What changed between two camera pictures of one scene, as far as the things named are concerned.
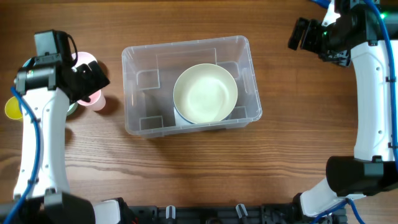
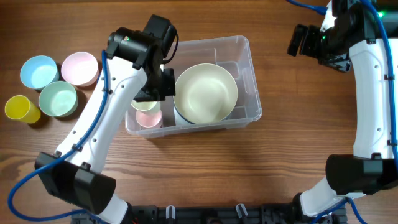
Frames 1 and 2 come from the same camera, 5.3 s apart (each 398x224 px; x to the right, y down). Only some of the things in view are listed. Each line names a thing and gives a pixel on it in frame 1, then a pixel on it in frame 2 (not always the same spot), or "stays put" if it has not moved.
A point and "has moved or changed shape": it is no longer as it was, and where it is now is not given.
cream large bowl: (204, 93) stays put
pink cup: (97, 101) has moved or changed shape
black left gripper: (91, 78) → (152, 94)
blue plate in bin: (179, 120) stays put
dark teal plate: (177, 114) stays put
